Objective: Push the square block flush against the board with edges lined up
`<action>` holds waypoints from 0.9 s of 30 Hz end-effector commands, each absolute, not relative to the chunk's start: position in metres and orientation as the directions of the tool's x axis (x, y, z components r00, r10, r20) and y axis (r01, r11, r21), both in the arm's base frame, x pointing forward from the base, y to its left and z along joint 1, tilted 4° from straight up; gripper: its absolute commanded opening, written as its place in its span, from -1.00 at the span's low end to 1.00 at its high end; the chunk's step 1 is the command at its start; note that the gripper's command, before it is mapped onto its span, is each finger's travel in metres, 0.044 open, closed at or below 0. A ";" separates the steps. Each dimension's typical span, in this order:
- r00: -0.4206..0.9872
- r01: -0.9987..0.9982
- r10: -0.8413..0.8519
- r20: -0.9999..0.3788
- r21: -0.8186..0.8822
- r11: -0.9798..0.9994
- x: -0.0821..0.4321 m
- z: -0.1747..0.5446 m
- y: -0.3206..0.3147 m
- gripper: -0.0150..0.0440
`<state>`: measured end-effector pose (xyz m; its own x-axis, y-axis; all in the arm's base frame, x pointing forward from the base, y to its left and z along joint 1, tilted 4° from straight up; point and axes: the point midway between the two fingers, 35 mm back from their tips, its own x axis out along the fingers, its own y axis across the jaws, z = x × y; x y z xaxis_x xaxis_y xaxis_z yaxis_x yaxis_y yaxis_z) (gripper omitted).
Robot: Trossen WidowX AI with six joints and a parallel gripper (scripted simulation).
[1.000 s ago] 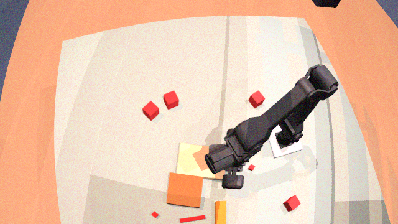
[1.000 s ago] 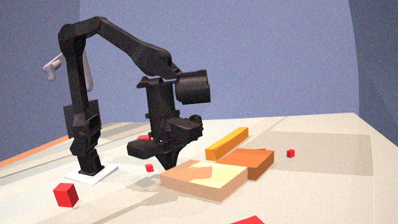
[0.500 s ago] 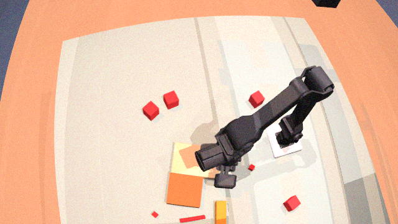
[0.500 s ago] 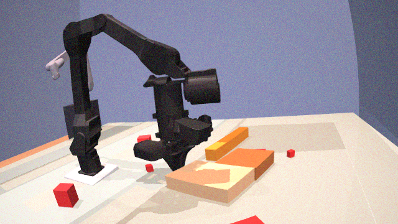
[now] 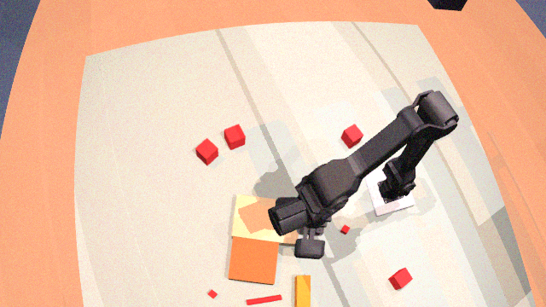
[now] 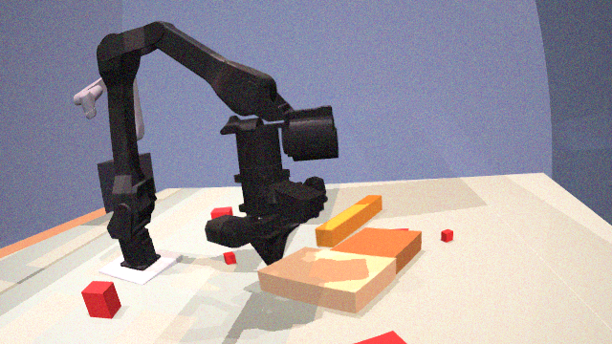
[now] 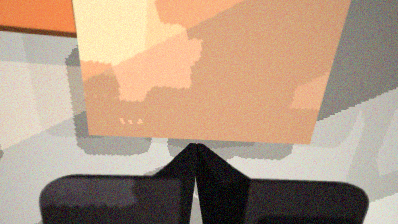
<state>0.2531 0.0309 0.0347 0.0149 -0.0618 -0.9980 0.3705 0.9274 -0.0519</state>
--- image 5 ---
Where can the red cylinder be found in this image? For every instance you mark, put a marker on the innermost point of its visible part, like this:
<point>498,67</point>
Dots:
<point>263,300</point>

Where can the orange square block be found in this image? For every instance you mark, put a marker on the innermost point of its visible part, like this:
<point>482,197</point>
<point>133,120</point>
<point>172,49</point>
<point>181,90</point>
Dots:
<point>253,261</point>

